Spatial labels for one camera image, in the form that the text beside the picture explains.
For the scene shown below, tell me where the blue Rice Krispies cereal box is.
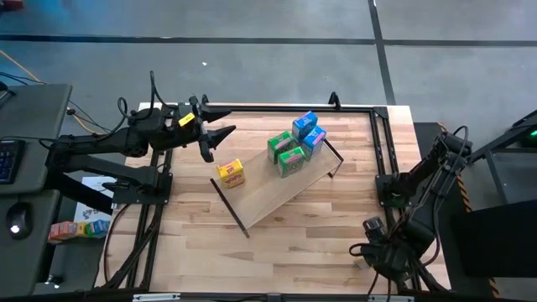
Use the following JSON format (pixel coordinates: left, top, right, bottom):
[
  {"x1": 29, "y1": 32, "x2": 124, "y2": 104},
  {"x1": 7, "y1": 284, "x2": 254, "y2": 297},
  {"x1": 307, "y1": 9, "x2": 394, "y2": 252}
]
[
  {"x1": 291, "y1": 110, "x2": 319, "y2": 143},
  {"x1": 300, "y1": 124, "x2": 328, "y2": 162}
]

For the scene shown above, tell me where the black mat with hazard stripe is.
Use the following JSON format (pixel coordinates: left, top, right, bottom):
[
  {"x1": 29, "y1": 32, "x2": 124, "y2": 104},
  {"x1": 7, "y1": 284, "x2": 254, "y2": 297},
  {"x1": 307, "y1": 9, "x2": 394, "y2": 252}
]
[{"x1": 413, "y1": 121, "x2": 503, "y2": 299}]

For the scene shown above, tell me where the black looped cable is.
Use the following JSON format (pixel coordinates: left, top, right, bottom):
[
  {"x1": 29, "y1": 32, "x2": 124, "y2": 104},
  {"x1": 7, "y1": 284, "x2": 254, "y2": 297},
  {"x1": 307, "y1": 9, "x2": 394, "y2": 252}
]
[{"x1": 102, "y1": 203, "x2": 132, "y2": 289}]

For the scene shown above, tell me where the silver metal bracket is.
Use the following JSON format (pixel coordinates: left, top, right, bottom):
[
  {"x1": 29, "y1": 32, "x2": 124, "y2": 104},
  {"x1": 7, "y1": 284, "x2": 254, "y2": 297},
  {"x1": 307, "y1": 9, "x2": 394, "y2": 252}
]
[
  {"x1": 133, "y1": 293, "x2": 181, "y2": 302},
  {"x1": 368, "y1": 294, "x2": 415, "y2": 302}
]

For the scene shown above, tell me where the large black box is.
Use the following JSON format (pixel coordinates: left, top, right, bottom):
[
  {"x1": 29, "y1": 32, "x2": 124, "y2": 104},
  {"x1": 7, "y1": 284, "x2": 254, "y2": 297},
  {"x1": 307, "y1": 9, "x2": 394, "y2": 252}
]
[{"x1": 451, "y1": 199, "x2": 537, "y2": 279}]

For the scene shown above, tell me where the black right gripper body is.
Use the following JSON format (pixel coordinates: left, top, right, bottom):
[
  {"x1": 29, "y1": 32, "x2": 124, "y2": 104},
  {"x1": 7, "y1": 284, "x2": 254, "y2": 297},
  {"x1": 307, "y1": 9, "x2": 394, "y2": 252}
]
[{"x1": 360, "y1": 237, "x2": 417, "y2": 284}]

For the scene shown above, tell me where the green Apple Jacks cereal box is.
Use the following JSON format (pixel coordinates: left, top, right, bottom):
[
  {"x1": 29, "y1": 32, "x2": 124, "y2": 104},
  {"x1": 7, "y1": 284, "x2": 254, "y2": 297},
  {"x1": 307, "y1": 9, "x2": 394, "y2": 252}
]
[
  {"x1": 267, "y1": 130, "x2": 300, "y2": 165},
  {"x1": 276, "y1": 145, "x2": 307, "y2": 179}
]

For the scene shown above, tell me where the grey desk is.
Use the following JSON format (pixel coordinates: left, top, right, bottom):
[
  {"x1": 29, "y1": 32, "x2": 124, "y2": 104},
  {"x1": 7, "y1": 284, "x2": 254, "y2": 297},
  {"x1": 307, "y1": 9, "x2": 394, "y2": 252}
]
[{"x1": 0, "y1": 83, "x2": 72, "y2": 297}]

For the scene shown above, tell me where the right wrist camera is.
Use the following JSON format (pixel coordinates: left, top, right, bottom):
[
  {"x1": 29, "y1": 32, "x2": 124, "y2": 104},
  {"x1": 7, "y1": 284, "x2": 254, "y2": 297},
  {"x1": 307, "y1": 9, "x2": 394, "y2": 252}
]
[{"x1": 362, "y1": 216, "x2": 386, "y2": 243}]

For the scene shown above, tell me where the thin black cable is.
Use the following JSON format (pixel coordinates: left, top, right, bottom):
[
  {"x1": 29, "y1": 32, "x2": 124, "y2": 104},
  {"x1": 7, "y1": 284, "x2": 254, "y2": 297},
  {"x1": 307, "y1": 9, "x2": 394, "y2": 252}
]
[{"x1": 0, "y1": 134, "x2": 58, "y2": 146}]

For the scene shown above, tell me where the colourful cereal multipack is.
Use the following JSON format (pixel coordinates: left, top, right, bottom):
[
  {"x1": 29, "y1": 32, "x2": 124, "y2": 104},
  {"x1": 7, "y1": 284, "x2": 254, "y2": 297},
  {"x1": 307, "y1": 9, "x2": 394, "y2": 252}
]
[{"x1": 47, "y1": 219, "x2": 111, "y2": 245}]

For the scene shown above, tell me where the yellow cable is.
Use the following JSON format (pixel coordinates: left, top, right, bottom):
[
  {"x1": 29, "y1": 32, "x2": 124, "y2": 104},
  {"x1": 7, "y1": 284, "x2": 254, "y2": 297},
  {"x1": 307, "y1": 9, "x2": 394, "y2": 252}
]
[{"x1": 0, "y1": 49, "x2": 106, "y2": 135}]

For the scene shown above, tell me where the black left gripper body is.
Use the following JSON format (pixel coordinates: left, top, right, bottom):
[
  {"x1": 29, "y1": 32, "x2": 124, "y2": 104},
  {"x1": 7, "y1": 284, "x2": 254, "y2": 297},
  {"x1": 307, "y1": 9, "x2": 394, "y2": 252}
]
[{"x1": 157, "y1": 95, "x2": 216, "y2": 164}]

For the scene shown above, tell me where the black keyboard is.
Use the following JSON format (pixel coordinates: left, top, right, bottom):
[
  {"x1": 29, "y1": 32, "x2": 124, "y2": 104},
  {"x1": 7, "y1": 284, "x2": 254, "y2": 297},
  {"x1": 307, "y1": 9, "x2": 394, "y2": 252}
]
[{"x1": 0, "y1": 139, "x2": 25, "y2": 185}]

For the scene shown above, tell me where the white printed paper sheet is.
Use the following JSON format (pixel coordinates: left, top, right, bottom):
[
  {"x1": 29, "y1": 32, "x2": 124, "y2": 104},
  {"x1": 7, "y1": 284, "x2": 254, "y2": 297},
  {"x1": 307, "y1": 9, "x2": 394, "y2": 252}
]
[{"x1": 73, "y1": 175, "x2": 117, "y2": 223}]

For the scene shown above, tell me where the black metal table frame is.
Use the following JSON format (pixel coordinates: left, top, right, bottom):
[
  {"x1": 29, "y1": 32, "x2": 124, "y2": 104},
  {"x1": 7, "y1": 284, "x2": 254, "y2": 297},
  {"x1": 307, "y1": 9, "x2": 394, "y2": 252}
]
[{"x1": 100, "y1": 103, "x2": 448, "y2": 294}]

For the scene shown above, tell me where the dark metal cart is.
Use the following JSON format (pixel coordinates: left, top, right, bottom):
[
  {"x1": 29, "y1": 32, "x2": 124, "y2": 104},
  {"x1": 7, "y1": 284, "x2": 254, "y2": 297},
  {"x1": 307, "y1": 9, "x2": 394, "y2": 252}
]
[{"x1": 461, "y1": 108, "x2": 537, "y2": 206}]

